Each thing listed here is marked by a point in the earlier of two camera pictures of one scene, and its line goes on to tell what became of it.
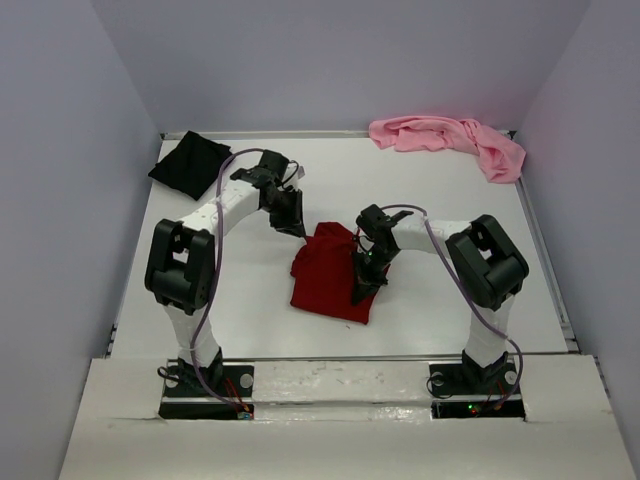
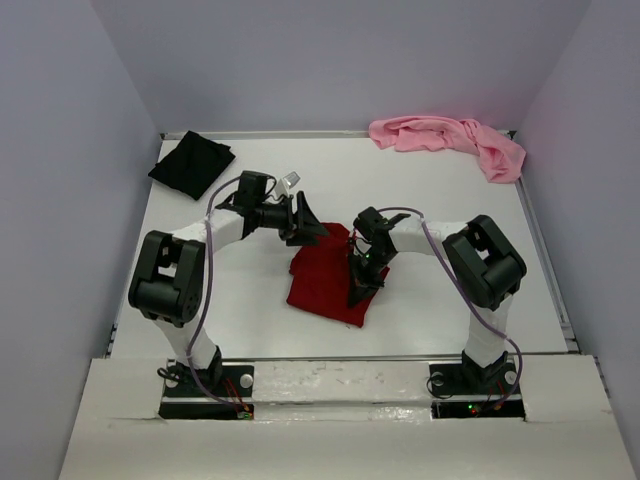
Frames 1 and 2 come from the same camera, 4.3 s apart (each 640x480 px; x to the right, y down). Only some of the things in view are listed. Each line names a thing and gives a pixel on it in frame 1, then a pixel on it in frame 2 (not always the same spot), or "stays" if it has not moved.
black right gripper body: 372,261 stays
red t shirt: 323,275 stays
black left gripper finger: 292,227 to 301,240
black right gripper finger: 366,285 stays
